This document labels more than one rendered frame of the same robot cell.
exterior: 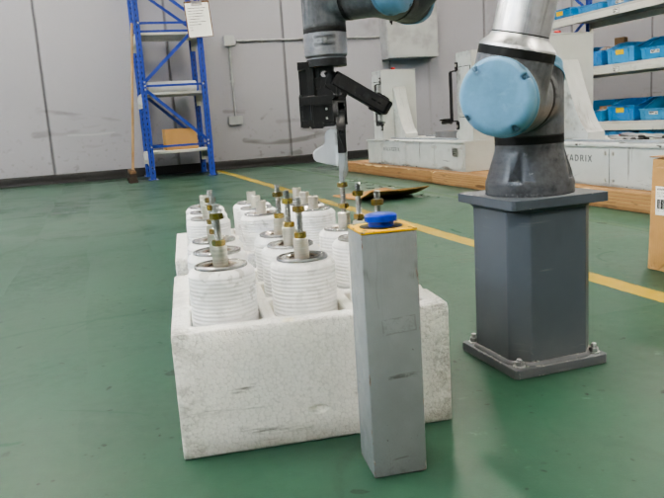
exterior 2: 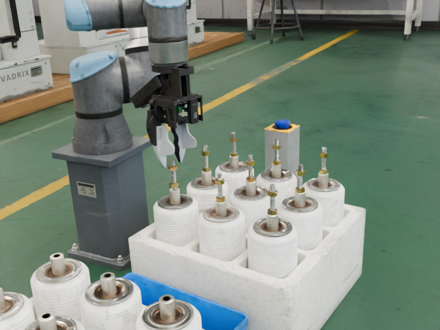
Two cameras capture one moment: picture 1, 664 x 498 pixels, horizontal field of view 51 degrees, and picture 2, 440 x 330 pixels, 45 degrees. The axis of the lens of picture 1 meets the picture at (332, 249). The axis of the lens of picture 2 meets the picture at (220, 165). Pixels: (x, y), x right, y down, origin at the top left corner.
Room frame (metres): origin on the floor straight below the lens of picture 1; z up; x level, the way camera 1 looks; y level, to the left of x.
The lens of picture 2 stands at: (1.93, 0.79, 0.73)
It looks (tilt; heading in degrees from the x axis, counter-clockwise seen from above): 21 degrees down; 226
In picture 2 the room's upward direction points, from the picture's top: 2 degrees counter-clockwise
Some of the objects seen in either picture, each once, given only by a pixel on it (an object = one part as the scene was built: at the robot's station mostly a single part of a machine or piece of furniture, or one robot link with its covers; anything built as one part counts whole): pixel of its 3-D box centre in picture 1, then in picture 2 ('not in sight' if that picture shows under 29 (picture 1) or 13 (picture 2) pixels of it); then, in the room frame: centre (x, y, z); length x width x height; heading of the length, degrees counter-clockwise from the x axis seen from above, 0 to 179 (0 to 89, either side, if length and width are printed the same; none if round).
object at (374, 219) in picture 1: (380, 221); (282, 124); (0.86, -0.06, 0.32); 0.04 x 0.04 x 0.02
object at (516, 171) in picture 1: (529, 163); (101, 126); (1.23, -0.35, 0.35); 0.15 x 0.15 x 0.10
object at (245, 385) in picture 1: (297, 339); (252, 257); (1.13, 0.07, 0.09); 0.39 x 0.39 x 0.18; 11
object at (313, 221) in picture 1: (316, 248); (66, 315); (1.58, 0.04, 0.16); 0.10 x 0.10 x 0.18
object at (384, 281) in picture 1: (387, 349); (281, 182); (0.86, -0.06, 0.16); 0.07 x 0.07 x 0.31; 11
